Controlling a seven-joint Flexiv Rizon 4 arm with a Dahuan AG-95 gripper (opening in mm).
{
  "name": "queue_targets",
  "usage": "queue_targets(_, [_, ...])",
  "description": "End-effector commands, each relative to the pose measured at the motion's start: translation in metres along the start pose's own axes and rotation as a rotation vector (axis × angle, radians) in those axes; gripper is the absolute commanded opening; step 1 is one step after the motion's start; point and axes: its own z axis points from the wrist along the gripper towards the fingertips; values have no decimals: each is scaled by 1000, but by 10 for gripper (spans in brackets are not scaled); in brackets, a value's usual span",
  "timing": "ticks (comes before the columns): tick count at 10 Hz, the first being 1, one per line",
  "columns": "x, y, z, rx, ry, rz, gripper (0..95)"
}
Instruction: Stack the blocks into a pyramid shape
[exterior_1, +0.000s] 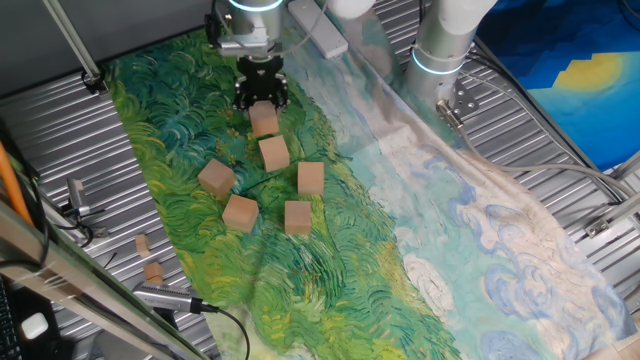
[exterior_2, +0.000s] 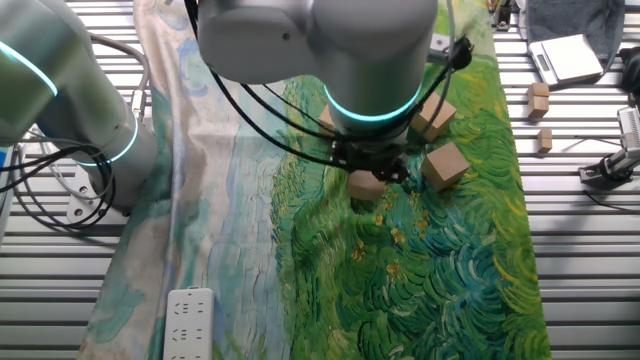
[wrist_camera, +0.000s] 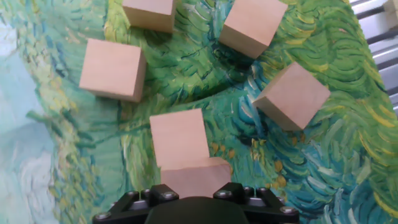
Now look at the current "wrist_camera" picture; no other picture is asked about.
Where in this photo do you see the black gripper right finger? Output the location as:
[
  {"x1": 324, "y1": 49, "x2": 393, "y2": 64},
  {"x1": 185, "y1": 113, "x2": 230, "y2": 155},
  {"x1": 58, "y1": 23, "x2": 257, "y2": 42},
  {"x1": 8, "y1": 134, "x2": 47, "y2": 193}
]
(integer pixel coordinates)
[{"x1": 213, "y1": 182, "x2": 300, "y2": 224}]

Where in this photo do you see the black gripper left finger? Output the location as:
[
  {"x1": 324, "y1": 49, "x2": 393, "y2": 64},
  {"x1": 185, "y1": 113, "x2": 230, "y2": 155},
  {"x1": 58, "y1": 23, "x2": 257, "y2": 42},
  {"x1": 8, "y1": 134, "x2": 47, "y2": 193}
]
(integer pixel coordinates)
[{"x1": 92, "y1": 183, "x2": 180, "y2": 224}]

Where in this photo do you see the green blue painted cloth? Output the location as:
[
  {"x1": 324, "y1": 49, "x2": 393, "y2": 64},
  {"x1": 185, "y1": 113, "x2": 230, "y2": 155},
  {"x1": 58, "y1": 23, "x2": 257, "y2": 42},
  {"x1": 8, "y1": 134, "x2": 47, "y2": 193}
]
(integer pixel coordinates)
[{"x1": 0, "y1": 0, "x2": 398, "y2": 224}]

